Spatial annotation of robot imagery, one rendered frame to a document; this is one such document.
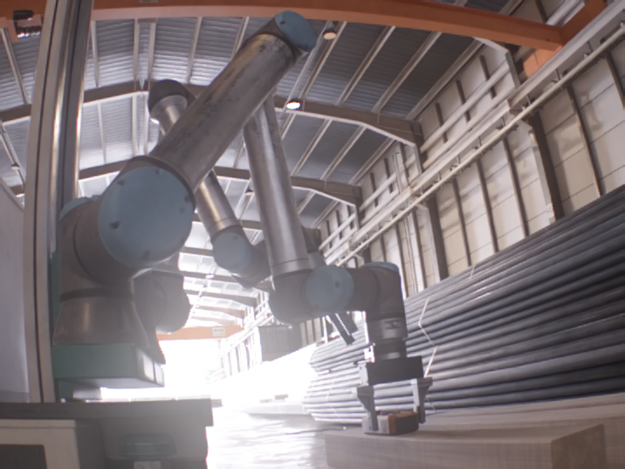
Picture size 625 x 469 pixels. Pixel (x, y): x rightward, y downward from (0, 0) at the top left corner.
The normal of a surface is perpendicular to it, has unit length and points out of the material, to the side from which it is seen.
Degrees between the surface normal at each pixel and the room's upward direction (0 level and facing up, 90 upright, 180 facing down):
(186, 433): 90
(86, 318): 70
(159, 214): 94
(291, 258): 95
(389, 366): 90
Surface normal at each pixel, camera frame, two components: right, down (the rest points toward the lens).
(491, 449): -0.96, 0.04
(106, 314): 0.44, -0.59
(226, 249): -0.21, -0.14
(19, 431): 0.16, -0.27
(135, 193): 0.61, -0.20
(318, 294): -0.69, -0.11
